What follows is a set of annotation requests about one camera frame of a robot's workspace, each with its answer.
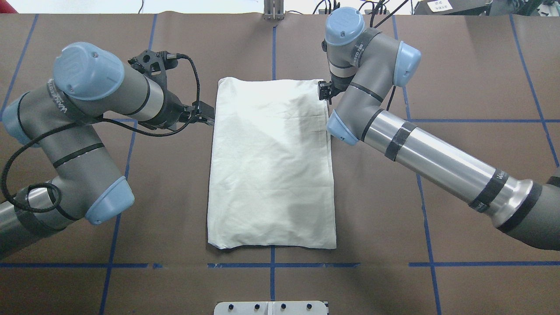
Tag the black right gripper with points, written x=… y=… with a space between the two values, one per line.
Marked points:
x=326 y=91

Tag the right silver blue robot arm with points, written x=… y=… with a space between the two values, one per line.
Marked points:
x=364 y=64

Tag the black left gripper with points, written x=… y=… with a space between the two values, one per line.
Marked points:
x=173 y=112

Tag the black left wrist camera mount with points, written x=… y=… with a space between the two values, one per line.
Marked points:
x=154 y=65

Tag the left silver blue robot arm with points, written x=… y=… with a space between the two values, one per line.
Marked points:
x=58 y=117

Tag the white camera pole with base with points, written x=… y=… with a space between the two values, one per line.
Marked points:
x=272 y=308

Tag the black box with label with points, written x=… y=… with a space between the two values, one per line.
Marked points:
x=451 y=7

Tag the aluminium frame post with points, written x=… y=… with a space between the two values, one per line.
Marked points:
x=273 y=10

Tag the cream long-sleeve cat shirt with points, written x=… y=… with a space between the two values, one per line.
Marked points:
x=271 y=173

